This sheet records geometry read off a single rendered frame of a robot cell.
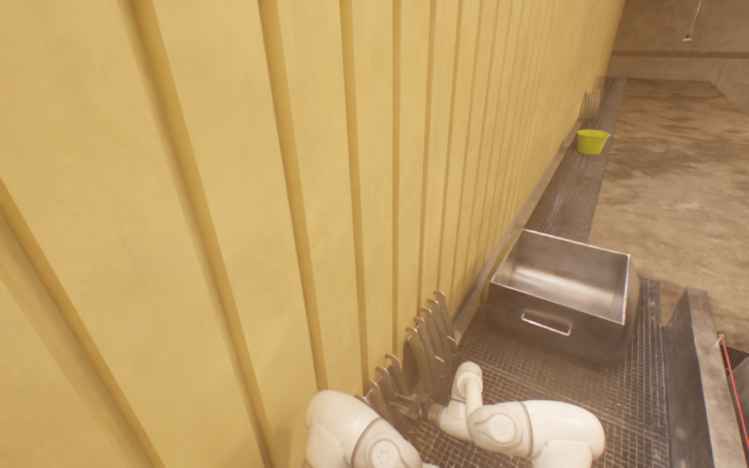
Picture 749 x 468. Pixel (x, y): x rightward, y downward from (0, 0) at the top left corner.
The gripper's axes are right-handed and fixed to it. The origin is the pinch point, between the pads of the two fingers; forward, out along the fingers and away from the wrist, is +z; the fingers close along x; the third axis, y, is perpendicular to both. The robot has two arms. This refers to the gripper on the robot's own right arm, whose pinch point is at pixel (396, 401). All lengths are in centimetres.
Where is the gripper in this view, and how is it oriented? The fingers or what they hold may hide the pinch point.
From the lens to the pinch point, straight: 179.8
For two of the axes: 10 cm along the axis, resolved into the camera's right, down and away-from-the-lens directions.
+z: -8.2, -0.5, 5.7
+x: 5.3, -4.3, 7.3
